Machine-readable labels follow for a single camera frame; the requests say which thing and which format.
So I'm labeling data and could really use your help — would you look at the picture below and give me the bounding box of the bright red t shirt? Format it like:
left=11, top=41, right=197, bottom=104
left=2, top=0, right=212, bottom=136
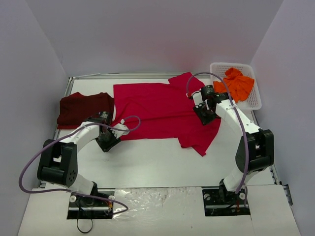
left=113, top=72, right=221, bottom=156

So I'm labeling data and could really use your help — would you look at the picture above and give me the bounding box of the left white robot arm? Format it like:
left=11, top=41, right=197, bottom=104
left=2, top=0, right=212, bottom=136
left=37, top=114, right=128, bottom=206

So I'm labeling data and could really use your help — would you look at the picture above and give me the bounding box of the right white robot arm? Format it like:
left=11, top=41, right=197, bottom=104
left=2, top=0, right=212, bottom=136
left=189, top=85, right=274, bottom=203

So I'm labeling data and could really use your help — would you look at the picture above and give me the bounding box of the orange t shirt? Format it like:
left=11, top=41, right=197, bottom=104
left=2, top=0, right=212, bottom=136
left=223, top=67, right=254, bottom=103

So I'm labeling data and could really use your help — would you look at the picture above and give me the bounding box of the dark red folded t shirt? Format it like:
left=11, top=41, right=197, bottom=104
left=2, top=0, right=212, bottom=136
left=57, top=92, right=115, bottom=129

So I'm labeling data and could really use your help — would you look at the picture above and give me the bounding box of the white plastic basket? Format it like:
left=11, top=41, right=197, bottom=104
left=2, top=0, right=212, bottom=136
left=210, top=62, right=262, bottom=111

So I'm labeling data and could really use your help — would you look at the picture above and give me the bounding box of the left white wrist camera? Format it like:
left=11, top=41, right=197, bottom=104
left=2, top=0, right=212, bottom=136
left=110, top=123, right=129, bottom=139

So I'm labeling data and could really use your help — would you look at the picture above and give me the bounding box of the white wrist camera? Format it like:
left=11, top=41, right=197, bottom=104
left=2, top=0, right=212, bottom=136
left=110, top=123, right=129, bottom=139
left=186, top=90, right=203, bottom=106

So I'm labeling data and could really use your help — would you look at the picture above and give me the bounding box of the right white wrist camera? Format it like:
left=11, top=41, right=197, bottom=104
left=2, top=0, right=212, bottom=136
left=186, top=90, right=203, bottom=106

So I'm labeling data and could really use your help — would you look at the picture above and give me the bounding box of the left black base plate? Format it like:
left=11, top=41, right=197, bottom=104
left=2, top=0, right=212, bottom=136
left=66, top=193, right=113, bottom=220

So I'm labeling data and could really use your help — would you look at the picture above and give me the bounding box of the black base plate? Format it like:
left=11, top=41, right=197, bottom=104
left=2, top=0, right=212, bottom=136
left=202, top=187, right=251, bottom=217
left=66, top=193, right=113, bottom=220

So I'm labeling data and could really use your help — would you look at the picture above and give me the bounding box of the black loop cable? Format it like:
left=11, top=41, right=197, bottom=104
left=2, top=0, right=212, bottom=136
left=76, top=217, right=94, bottom=234

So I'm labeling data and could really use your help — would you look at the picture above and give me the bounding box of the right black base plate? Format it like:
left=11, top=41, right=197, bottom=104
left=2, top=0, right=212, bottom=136
left=202, top=187, right=251, bottom=217

